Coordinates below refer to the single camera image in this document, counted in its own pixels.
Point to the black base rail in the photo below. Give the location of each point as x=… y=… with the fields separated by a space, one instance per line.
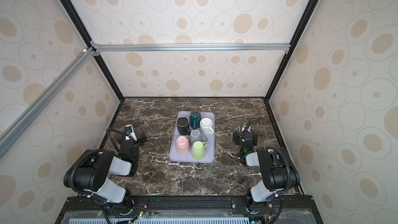
x=190 y=210

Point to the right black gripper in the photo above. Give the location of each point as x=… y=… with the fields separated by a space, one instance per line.
x=241 y=138

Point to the grey mug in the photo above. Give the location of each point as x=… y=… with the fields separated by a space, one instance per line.
x=196 y=136

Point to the black mug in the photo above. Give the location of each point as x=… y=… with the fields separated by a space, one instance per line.
x=183 y=126

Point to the pink faceted mug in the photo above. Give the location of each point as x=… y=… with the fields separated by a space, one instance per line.
x=183 y=145

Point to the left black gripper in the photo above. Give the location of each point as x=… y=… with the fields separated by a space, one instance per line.
x=137 y=140

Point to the dark green mug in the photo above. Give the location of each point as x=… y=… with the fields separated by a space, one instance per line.
x=195 y=118

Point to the left black frame post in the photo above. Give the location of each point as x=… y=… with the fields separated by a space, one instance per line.
x=79 y=25

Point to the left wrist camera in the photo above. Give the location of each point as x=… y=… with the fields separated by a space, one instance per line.
x=129 y=133

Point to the white mug red inside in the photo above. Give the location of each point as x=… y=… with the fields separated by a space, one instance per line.
x=206 y=126

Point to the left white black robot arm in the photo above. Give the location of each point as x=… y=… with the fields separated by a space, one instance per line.
x=89 y=174

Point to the black frame post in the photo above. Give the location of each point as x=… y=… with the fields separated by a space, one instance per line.
x=302 y=24
x=79 y=25

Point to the light green mug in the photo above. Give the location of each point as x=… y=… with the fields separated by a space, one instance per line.
x=199 y=150

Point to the right black frame post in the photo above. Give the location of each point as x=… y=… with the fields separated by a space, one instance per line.
x=302 y=24

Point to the left diagonal aluminium rail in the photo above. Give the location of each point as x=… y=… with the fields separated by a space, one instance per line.
x=17 y=128

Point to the lavender plastic tray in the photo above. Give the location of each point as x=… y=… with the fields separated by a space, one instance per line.
x=209 y=150

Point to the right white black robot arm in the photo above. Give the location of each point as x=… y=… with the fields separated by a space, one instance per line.
x=278 y=173

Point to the horizontal aluminium rail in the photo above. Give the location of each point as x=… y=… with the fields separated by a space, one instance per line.
x=168 y=48

